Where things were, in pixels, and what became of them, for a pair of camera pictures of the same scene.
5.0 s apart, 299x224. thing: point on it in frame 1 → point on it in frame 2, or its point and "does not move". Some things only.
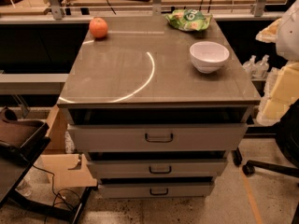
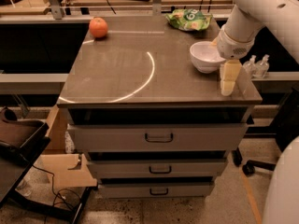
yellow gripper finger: x=269 y=34 → x=232 y=49
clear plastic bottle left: x=250 y=66 does not move
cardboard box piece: x=66 y=170 does not move
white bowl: x=208 y=57 does not move
